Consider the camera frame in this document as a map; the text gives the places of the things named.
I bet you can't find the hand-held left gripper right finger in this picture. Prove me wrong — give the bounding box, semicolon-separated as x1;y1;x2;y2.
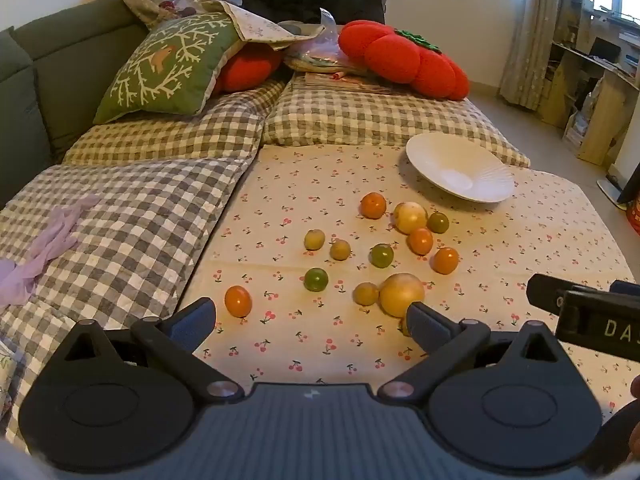
377;301;577;406

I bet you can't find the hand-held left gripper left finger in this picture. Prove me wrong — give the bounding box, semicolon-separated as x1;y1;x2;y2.
47;296;246;406

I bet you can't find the large yellow citrus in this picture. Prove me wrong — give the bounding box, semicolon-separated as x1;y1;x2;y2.
378;273;426;318
392;201;429;235

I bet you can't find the white ribbed plate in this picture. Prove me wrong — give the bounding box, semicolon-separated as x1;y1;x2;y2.
405;133;516;204

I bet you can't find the person's right hand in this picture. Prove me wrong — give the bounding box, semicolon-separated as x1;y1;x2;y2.
627;376;640;456

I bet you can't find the cherry print cloth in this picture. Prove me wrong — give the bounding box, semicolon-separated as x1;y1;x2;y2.
175;143;637;413

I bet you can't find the purple cloth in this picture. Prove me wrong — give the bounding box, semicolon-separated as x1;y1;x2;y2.
0;195;102;307

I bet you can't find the yellow checked cushion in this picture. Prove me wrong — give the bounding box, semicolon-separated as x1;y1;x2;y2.
62;79;290;166

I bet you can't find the wooden desk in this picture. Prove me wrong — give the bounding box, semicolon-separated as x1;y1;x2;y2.
539;0;640;167

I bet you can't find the green embroidered pillow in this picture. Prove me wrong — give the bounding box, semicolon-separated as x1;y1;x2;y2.
93;12;247;126

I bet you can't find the stack of magazines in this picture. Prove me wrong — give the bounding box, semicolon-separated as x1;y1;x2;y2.
291;70;396;95

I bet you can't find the floral curtain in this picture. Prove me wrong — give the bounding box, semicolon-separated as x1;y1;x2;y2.
499;0;568;112

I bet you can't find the small red tomato cushion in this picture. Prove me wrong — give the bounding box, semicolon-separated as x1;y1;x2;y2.
214;42;285;94

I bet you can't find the large red tomato cushion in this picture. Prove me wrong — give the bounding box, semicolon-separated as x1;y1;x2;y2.
338;19;470;101

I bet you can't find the green sofa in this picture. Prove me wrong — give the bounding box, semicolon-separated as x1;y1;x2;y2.
0;0;151;211

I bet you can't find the clear plastic bag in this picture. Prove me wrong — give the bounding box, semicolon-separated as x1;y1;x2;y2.
283;8;373;73

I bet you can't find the floral cloth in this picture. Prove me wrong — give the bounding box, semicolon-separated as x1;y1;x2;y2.
220;2;327;52

